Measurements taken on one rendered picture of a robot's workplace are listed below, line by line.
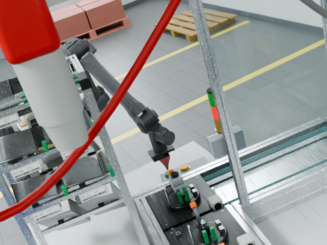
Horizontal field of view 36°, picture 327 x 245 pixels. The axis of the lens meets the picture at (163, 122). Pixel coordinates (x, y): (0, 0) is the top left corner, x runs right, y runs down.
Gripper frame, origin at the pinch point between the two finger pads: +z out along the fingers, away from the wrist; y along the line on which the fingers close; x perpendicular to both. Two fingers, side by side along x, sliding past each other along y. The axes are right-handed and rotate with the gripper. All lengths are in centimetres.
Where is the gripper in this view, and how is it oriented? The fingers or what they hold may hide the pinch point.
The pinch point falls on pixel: (167, 167)
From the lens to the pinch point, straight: 209.5
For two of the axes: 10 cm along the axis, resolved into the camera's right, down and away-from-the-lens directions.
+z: 2.8, 8.6, 4.3
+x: -2.8, -3.5, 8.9
